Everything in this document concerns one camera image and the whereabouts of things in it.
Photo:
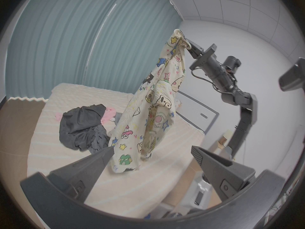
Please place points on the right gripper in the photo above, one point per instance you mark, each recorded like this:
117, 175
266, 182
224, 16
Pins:
214, 68

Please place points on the pile of clothes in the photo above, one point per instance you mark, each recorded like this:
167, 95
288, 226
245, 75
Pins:
78, 120

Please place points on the pink garment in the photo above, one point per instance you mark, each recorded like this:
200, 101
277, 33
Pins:
108, 113

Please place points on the bed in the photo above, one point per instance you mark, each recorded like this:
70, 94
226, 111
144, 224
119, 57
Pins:
154, 182

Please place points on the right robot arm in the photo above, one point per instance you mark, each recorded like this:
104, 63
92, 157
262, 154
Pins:
246, 118

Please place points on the white printed pyjama garment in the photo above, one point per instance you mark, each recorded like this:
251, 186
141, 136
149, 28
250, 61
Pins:
157, 92

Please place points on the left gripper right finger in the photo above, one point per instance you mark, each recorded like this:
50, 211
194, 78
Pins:
221, 175

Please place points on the blue-green curtain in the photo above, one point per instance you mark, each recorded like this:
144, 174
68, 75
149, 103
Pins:
71, 44

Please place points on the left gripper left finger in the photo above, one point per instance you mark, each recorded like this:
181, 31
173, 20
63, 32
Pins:
78, 175

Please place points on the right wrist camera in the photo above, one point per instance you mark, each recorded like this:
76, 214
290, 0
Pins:
232, 62

